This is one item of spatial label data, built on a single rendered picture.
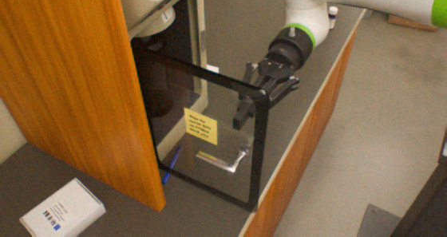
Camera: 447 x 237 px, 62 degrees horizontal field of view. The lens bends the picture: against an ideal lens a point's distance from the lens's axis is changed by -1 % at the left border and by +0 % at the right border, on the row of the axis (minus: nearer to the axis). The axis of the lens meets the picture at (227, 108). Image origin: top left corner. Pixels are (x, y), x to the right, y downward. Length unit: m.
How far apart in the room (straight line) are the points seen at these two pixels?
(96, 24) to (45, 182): 0.63
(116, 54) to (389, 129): 2.19
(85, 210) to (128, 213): 0.11
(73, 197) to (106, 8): 0.59
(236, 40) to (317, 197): 1.05
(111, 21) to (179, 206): 0.57
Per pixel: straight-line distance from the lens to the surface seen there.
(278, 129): 1.18
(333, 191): 2.22
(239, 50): 1.46
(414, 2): 0.78
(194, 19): 1.05
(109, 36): 0.62
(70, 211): 1.03
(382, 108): 2.76
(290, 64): 0.85
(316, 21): 0.94
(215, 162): 0.76
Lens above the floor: 1.82
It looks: 45 degrees down
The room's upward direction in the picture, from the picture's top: straight up
